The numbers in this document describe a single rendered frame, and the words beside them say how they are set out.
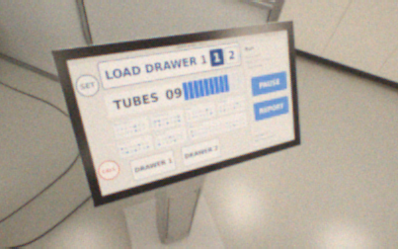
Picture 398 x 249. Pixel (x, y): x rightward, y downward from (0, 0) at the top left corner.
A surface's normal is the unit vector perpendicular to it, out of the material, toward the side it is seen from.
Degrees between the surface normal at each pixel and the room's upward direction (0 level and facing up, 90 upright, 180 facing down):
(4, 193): 0
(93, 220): 0
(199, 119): 50
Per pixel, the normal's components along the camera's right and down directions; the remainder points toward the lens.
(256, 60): 0.35, 0.18
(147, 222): 0.03, -0.60
